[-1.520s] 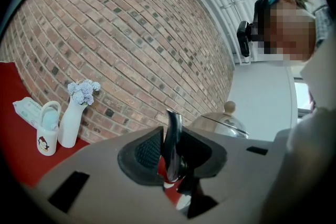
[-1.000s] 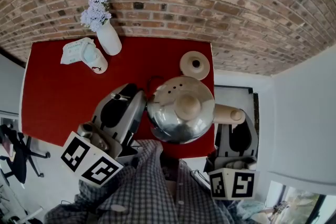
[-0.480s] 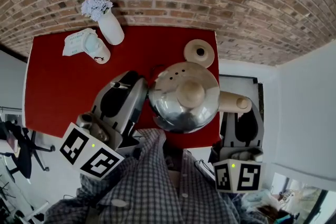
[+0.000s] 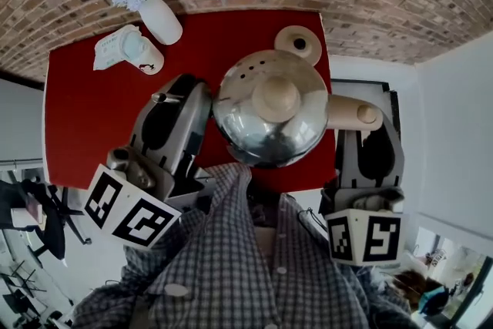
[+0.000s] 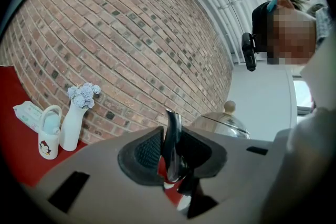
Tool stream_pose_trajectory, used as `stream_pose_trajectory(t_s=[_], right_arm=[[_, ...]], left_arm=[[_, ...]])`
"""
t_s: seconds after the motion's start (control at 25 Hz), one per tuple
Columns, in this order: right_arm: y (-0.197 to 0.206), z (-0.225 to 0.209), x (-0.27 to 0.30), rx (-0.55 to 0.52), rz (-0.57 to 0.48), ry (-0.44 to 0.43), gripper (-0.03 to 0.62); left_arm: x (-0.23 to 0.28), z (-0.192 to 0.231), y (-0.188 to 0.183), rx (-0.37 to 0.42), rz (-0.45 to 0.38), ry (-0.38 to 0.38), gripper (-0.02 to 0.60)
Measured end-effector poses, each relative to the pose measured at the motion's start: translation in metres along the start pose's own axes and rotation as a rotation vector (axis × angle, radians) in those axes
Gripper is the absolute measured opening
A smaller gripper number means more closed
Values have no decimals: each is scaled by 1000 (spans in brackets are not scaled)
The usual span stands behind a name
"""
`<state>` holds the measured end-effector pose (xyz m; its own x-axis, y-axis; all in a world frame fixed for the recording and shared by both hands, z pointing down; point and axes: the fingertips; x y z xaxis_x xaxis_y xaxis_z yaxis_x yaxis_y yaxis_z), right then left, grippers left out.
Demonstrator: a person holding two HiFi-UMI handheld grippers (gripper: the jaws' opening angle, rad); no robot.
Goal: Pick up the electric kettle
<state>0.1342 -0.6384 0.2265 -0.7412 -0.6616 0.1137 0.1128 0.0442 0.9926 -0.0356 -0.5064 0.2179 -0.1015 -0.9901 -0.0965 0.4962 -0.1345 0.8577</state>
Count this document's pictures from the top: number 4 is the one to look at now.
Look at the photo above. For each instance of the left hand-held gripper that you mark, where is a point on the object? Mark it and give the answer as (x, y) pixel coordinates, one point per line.
(127, 212)

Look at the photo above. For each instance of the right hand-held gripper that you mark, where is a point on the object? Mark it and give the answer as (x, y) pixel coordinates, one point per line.
(381, 239)

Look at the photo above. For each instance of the beige round kettle base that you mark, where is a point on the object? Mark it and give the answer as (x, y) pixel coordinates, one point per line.
(287, 40)

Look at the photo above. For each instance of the person's right hand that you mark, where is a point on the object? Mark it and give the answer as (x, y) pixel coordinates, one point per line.
(379, 199)

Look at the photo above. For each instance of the person's left hand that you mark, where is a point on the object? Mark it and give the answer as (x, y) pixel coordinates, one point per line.
(133, 165)

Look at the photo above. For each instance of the black office chair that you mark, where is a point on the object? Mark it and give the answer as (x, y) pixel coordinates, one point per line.
(50, 219)

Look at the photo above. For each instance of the checked shirt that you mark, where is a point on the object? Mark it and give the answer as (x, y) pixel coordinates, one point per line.
(231, 266)

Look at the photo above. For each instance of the white cup with red print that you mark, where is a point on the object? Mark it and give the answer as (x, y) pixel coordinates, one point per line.
(148, 58)

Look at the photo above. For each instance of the white tissue packet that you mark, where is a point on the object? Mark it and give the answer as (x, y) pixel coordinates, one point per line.
(108, 50)

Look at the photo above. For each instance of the white ceramic vase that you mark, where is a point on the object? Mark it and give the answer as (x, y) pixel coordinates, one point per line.
(161, 19)

